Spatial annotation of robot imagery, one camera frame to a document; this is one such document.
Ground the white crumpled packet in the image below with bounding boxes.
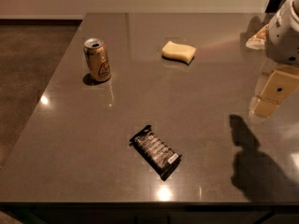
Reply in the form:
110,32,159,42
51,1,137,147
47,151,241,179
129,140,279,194
246,25,268,49

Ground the black snack bar wrapper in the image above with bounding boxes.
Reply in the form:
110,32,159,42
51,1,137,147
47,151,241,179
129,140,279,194
130,125,181,181

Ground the yellow sponge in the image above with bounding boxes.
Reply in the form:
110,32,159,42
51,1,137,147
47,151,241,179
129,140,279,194
162,41,196,64

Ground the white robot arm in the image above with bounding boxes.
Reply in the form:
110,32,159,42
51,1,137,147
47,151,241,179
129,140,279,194
246,0,299,123

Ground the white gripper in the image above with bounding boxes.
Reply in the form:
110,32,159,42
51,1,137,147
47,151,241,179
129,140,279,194
249,0,299,124

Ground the orange soda can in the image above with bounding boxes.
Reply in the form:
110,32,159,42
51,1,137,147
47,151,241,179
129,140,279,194
83,38,111,82

